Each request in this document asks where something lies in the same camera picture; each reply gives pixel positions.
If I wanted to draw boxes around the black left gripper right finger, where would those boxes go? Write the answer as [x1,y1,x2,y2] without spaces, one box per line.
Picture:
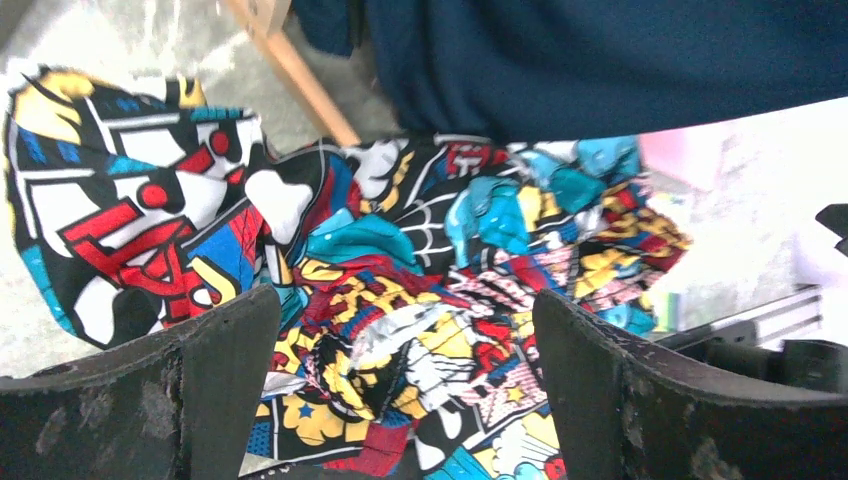
[532,291,847,479]

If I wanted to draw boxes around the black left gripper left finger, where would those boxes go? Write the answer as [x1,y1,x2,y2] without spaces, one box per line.
[1,285,281,479]

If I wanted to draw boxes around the comic print shorts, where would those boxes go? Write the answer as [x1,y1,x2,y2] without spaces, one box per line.
[4,66,690,479]

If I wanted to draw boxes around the navy blue shorts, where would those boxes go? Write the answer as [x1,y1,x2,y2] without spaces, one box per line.
[293,0,847,141]

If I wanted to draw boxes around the pink mat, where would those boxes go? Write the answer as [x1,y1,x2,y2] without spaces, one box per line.
[638,128,716,191]

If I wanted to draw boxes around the wooden clothes rack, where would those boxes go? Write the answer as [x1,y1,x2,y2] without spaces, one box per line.
[223,0,360,146]

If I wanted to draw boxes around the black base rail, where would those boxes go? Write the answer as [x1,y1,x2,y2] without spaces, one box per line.
[657,285,847,394]

